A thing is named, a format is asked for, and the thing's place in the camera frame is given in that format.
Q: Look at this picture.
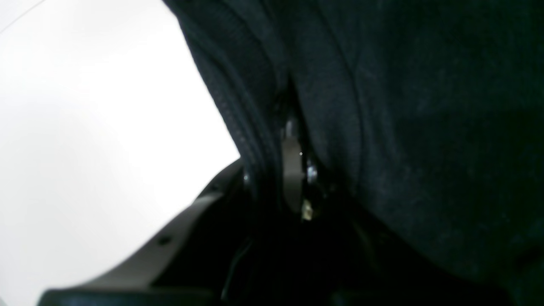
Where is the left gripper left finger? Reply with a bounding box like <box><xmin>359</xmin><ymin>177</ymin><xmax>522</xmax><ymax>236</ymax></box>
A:
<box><xmin>39</xmin><ymin>161</ymin><xmax>246</xmax><ymax>306</ymax></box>

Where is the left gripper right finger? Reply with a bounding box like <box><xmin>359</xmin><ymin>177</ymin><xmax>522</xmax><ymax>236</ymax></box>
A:
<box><xmin>281</xmin><ymin>119</ymin><xmax>304</xmax><ymax>213</ymax></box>

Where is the black T-shirt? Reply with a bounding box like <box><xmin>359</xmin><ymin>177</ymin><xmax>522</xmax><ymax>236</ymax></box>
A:
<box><xmin>165</xmin><ymin>0</ymin><xmax>543</xmax><ymax>306</ymax></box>

